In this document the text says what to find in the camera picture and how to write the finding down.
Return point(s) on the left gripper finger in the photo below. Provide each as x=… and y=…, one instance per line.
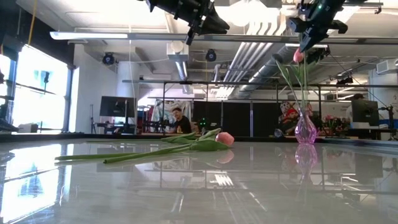
x=216, y=30
x=216, y=19

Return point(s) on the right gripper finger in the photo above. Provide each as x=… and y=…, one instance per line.
x=305, y=34
x=337, y=27

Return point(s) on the pink artificial tulip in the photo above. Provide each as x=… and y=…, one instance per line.
x=224, y=138
x=298, y=56

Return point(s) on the green tulip stem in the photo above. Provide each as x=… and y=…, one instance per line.
x=178, y=138

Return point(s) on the purple glass vase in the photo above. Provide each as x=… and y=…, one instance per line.
x=305, y=132

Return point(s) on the black round ceiling speaker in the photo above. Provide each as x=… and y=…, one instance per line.
x=211, y=55
x=108, y=58

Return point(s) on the person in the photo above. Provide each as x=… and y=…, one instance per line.
x=357, y=97
x=183, y=124

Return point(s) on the colourful cartoon banner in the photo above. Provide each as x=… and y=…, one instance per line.
x=290, y=113

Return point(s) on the black computer monitor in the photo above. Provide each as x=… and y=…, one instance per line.
x=365, y=112
x=117, y=106

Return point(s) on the pink flower bouquet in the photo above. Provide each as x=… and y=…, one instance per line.
x=331, y=119

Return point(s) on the black partition panel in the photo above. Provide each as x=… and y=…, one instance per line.
x=236, y=119

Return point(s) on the ceiling light bar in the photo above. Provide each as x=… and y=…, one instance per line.
x=90, y=35

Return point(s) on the grey ceiling duct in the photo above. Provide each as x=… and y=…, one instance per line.
x=264, y=73

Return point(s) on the white wall air unit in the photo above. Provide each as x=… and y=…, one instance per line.
x=385, y=67

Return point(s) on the colourful wall banner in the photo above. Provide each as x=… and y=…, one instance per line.
x=161, y=112

